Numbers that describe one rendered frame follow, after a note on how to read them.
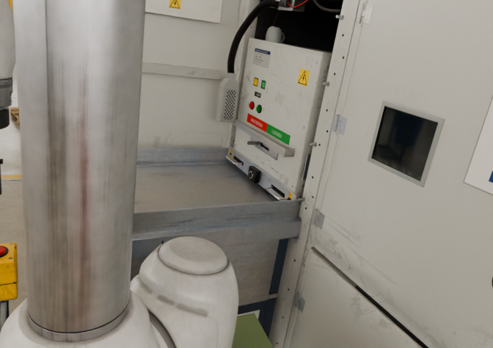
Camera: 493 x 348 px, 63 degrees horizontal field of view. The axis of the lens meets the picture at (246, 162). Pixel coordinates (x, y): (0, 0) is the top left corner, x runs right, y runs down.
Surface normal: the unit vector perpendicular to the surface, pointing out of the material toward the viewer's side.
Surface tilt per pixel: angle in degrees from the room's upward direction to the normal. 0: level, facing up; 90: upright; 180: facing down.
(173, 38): 90
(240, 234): 90
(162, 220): 90
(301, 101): 90
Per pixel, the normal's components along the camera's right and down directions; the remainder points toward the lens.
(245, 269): 0.45, 0.35
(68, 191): 0.13, 0.34
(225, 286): 0.83, -0.18
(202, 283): 0.45, -0.29
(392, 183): -0.88, 0.02
